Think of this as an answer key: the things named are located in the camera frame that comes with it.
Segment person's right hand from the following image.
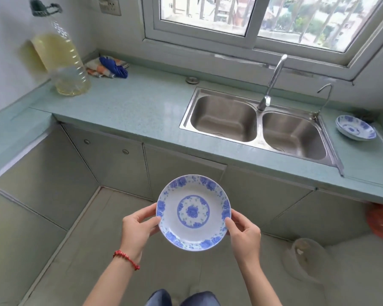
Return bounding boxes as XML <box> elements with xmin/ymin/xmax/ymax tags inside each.
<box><xmin>225</xmin><ymin>208</ymin><xmax>262</xmax><ymax>260</ymax></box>

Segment blue floral white bowl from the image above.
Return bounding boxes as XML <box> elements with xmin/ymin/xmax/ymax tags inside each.
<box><xmin>335</xmin><ymin>115</ymin><xmax>377</xmax><ymax>141</ymax></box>

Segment grey cabinet door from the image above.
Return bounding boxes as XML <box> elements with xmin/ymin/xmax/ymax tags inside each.
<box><xmin>270</xmin><ymin>189</ymin><xmax>375</xmax><ymax>247</ymax></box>
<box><xmin>220</xmin><ymin>166</ymin><xmax>316</xmax><ymax>234</ymax></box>
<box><xmin>61</xmin><ymin>123</ymin><xmax>152</xmax><ymax>201</ymax></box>
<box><xmin>143</xmin><ymin>144</ymin><xmax>228</xmax><ymax>203</ymax></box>

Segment stainless steel double sink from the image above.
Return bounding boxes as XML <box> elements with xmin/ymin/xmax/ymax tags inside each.
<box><xmin>179</xmin><ymin>87</ymin><xmax>344</xmax><ymax>176</ymax></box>

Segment person's left forearm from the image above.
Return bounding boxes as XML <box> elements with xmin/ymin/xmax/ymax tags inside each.
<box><xmin>83</xmin><ymin>250</ymin><xmax>142</xmax><ymax>306</ymax></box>

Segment large plastic oil bottle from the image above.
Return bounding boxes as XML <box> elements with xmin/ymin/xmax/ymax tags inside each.
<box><xmin>29</xmin><ymin>0</ymin><xmax>92</xmax><ymax>96</ymax></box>

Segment small curved chrome faucet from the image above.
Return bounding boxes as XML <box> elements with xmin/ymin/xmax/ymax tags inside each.
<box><xmin>312</xmin><ymin>83</ymin><xmax>333</xmax><ymax>121</ymax></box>

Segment white framed sliding window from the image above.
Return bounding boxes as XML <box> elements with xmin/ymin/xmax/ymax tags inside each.
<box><xmin>141</xmin><ymin>0</ymin><xmax>383</xmax><ymax>81</ymax></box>

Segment person's left hand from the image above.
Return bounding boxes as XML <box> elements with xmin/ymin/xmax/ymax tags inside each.
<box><xmin>119</xmin><ymin>203</ymin><xmax>162</xmax><ymax>256</ymax></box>

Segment person's right forearm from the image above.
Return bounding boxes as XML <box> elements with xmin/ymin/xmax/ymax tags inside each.
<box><xmin>236</xmin><ymin>253</ymin><xmax>283</xmax><ymax>306</ymax></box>

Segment blue cloth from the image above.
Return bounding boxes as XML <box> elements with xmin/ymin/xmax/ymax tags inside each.
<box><xmin>99</xmin><ymin>56</ymin><xmax>128</xmax><ymax>79</ymax></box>

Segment blue floral white plate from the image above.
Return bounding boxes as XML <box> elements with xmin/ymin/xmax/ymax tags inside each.
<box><xmin>156</xmin><ymin>175</ymin><xmax>232</xmax><ymax>251</ymax></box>

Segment person's blue jeans legs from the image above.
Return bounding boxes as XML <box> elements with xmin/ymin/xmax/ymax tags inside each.
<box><xmin>145</xmin><ymin>289</ymin><xmax>222</xmax><ymax>306</ymax></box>

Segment checkered dish cloth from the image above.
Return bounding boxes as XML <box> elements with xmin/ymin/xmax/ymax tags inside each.
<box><xmin>84</xmin><ymin>56</ymin><xmax>130</xmax><ymax>78</ymax></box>

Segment red bead bracelet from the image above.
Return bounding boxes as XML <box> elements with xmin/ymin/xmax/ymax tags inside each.
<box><xmin>113</xmin><ymin>250</ymin><xmax>140</xmax><ymax>271</ymax></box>

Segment white wall power socket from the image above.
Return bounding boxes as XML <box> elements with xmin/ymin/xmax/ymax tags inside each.
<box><xmin>98</xmin><ymin>0</ymin><xmax>122</xmax><ymax>16</ymax></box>

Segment tall chrome kitchen faucet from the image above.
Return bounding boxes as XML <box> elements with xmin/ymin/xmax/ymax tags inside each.
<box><xmin>257</xmin><ymin>54</ymin><xmax>288</xmax><ymax>111</ymax></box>

